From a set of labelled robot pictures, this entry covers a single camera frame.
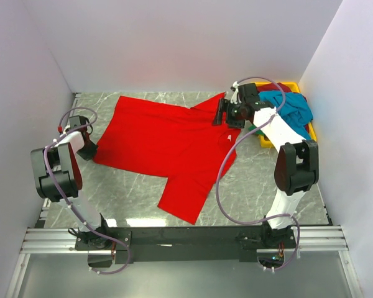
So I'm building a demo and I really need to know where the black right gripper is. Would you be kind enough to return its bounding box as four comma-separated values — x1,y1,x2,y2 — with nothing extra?
211,99,245,130

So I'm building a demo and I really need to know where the bright red t shirt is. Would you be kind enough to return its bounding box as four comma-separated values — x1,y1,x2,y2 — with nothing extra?
93,94,241,225

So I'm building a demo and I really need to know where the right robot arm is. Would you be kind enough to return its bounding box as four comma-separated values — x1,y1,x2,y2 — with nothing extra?
212,81,319,248

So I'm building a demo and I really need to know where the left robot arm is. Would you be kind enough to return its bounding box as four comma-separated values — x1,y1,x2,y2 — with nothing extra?
30,115,112,250

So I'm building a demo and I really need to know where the green shirt in bin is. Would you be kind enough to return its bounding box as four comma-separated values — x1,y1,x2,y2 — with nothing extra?
248,125,265,136

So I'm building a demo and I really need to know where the dark red shirt in bin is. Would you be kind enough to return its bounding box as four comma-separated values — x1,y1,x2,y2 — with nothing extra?
257,82,311,137

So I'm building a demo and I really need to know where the blue t shirt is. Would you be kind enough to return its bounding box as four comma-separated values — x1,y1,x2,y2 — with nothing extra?
259,90,314,140

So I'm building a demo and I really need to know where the yellow plastic bin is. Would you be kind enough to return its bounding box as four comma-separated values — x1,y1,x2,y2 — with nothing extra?
255,82,317,141

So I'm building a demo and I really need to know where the black base beam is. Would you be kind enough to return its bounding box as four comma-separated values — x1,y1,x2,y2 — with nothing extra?
72,223,297,264

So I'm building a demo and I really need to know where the aluminium side rail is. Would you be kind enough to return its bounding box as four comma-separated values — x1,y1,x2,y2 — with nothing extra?
34,93,81,228

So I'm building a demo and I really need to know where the aluminium front rail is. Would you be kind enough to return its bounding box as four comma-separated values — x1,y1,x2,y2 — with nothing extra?
20,226,349,255

